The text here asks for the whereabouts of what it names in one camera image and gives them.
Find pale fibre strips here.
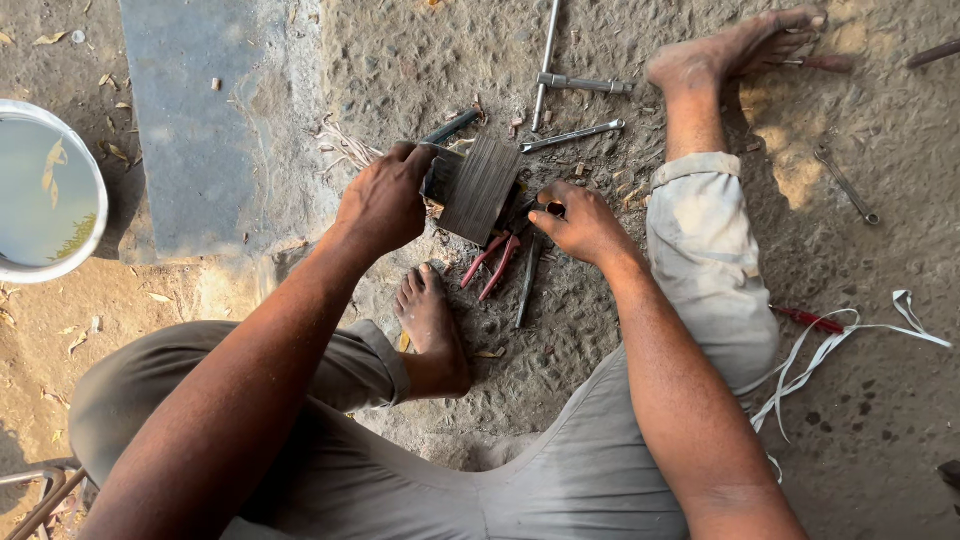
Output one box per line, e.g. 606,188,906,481
313,114,385,177

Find person's grey trousers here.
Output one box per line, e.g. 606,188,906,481
67,152,781,540

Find dark blue-handled screwdriver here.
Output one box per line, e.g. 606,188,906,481
421,108,483,146

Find steel combination spanner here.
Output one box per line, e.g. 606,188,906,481
519,118,626,155

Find person's right foot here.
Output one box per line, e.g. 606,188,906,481
646,6,828,163

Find brown metal rod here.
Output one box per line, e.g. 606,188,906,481
906,39,960,70

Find rusty metal frame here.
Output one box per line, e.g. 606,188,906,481
0,459,99,540

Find person's left hand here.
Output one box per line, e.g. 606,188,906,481
335,141,440,261

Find dark metal chisel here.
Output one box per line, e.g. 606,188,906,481
515,234,543,330

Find grey stone slab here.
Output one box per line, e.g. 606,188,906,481
118,0,273,265

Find thin steel spanner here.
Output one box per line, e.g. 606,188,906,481
814,144,881,226

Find person's left foot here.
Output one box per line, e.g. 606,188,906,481
393,262,474,401

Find person's right hand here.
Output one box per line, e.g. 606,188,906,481
527,180,640,273

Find white bucket of water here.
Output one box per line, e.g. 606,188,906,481
0,99,110,285

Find white tape strips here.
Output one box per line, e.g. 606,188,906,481
733,289,954,485

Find person's foot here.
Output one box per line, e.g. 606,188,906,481
646,6,828,163
393,262,474,401

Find steel T-handle socket wrench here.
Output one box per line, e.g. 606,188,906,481
531,0,635,134

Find red-handled pliers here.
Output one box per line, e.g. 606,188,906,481
459,231,522,303

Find brown-handled tool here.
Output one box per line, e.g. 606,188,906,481
780,54,856,74

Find laminated metal transformer core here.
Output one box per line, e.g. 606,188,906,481
420,135,526,247

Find red-handled screwdriver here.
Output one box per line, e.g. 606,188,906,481
770,304,846,336

